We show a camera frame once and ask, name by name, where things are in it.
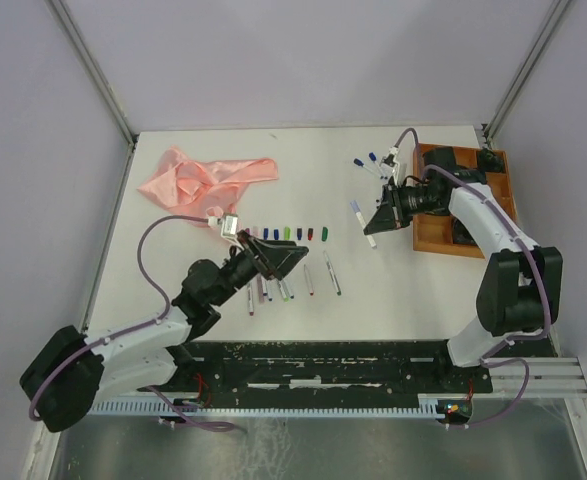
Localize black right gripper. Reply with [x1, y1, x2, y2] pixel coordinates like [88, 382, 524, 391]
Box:
[365, 181, 442, 234]

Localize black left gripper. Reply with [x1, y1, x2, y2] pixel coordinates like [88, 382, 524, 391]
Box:
[212, 229, 308, 306]

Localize lavender capped marker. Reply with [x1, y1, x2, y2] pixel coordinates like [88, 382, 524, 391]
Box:
[350, 200, 377, 249]

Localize pink translucent highlighter pen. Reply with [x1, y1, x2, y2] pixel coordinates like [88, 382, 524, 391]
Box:
[256, 277, 266, 304]

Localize lime green capped marker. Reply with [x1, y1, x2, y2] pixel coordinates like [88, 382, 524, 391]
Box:
[276, 280, 289, 302]

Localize magenta capped whiteboard marker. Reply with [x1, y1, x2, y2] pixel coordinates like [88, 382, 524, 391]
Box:
[246, 282, 255, 317]

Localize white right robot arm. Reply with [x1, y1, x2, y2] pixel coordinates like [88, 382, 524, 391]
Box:
[363, 146, 563, 391]

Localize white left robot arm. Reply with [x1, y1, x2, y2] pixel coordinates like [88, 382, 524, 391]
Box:
[19, 231, 309, 433]

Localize orange wooden divider tray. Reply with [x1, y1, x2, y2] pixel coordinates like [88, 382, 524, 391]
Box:
[412, 146, 518, 258]

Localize far blue marker left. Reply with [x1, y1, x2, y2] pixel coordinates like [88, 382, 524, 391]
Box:
[353, 158, 384, 180]

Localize far blue marker right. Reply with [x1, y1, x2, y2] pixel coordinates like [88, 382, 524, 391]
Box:
[368, 152, 385, 177]

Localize dark floral rolled tie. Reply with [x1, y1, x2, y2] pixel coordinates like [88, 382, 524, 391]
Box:
[451, 218, 477, 247]

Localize dark rolled tie top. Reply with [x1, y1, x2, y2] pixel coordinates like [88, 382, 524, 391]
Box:
[476, 148, 506, 173]

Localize pink satin cloth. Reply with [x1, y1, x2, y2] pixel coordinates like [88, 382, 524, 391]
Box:
[137, 146, 279, 218]

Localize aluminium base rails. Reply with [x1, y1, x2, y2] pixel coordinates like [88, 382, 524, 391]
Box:
[484, 358, 587, 399]

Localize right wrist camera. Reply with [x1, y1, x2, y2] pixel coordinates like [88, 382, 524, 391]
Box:
[379, 147, 407, 186]

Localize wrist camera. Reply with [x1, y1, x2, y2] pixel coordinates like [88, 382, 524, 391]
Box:
[207, 213, 240, 246]
[379, 147, 407, 186]

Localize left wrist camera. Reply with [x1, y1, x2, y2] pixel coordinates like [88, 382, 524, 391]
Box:
[207, 213, 240, 246]

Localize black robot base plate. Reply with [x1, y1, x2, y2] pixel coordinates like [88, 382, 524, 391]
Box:
[157, 340, 493, 406]

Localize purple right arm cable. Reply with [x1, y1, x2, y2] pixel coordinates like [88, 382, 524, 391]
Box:
[390, 127, 532, 431]

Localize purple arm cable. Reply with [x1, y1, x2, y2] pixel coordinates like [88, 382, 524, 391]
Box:
[27, 214, 237, 431]
[390, 127, 532, 431]

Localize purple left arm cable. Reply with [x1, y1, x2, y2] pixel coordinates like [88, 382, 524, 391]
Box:
[27, 214, 237, 431]

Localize light blue cable duct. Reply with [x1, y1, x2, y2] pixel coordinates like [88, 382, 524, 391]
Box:
[89, 388, 468, 419]

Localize aluminium frame post right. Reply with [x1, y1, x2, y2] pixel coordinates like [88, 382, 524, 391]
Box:
[481, 0, 577, 148]

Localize aluminium frame post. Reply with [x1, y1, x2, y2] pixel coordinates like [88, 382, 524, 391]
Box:
[481, 0, 577, 148]
[47, 0, 139, 147]

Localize aluminium frame post left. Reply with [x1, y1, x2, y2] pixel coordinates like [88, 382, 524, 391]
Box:
[47, 0, 139, 147]

